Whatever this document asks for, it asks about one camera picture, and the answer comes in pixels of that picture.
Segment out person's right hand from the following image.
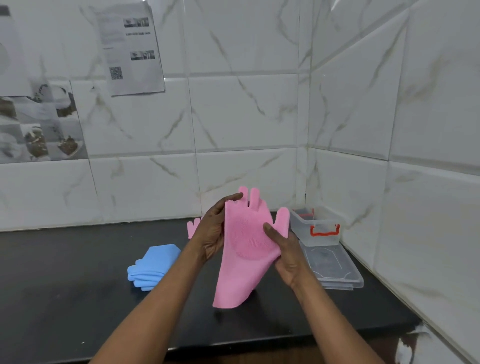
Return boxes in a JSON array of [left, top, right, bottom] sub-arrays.
[[263, 222, 320, 290]]

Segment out brown wooden cabinet door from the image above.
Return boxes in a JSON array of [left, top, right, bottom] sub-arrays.
[[164, 335, 404, 364]]

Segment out pink silicone glove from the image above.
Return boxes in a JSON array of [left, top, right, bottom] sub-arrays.
[[212, 186, 291, 310], [186, 216, 203, 240]]

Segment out clear plastic lid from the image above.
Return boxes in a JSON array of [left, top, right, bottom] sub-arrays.
[[298, 239, 365, 291]]

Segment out coffee print wall tile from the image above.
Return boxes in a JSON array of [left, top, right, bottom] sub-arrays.
[[0, 76, 89, 164]]

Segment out person's left hand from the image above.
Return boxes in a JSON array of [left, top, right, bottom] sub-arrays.
[[189, 192, 245, 265]]

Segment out paper sheet with circle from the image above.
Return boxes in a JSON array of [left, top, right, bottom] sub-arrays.
[[0, 3, 33, 97]]

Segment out person's left forearm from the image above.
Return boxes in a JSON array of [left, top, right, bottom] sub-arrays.
[[89, 247, 205, 364]]

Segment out blue silicone glove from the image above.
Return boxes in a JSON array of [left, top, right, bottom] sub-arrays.
[[126, 243, 182, 292], [127, 262, 166, 292]]

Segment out clear plastic box red handles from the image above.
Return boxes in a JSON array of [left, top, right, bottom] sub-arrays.
[[289, 205, 348, 248]]

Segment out person's right forearm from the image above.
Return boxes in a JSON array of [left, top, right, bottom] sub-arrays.
[[292, 277, 385, 364]]

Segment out paper sheet with square code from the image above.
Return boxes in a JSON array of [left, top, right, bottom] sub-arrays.
[[93, 1, 166, 97]]

